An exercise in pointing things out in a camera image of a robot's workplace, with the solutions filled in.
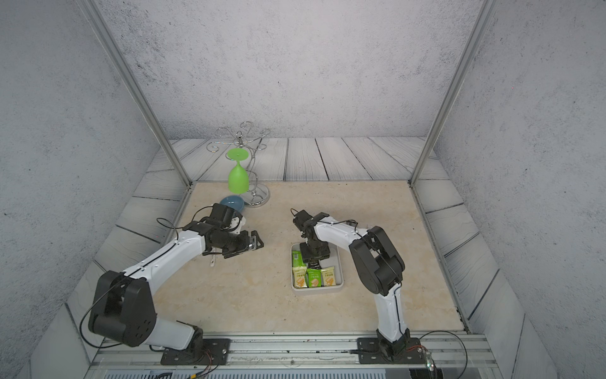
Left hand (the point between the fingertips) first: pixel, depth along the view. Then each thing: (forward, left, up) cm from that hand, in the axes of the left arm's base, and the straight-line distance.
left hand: (257, 247), depth 86 cm
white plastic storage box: (-2, -28, -8) cm, 29 cm away
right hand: (-1, -20, -9) cm, 22 cm away
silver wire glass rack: (+37, +6, +21) cm, 43 cm away
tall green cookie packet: (-1, -14, -7) cm, 16 cm away
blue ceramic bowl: (+28, +16, -8) cm, 34 cm away
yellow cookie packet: (-7, -15, -7) cm, 18 cm away
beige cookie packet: (-8, -25, -8) cm, 28 cm away
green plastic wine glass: (+22, +8, +12) cm, 26 cm away
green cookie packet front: (-8, -20, -8) cm, 23 cm away
